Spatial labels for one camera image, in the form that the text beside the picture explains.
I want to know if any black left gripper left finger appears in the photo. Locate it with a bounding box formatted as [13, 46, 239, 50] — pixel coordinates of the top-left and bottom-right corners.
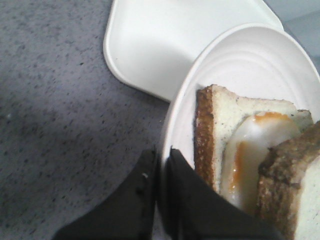
[53, 149, 158, 240]

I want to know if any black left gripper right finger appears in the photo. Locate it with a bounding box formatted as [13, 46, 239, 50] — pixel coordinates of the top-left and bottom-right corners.
[166, 149, 283, 240]

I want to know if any white bread slice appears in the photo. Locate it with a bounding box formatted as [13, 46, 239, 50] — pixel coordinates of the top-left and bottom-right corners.
[256, 122, 320, 240]

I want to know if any white round plate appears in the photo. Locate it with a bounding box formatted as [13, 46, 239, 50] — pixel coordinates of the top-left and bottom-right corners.
[159, 24, 320, 240]

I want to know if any bottom bread slice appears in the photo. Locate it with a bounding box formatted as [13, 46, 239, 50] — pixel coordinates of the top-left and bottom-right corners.
[193, 84, 314, 193]

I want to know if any white rectangular tray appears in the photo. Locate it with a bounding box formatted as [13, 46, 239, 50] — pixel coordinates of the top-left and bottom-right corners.
[103, 0, 283, 102]

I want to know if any fried egg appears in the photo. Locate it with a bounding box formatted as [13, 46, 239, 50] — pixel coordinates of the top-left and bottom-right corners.
[220, 112, 301, 215]

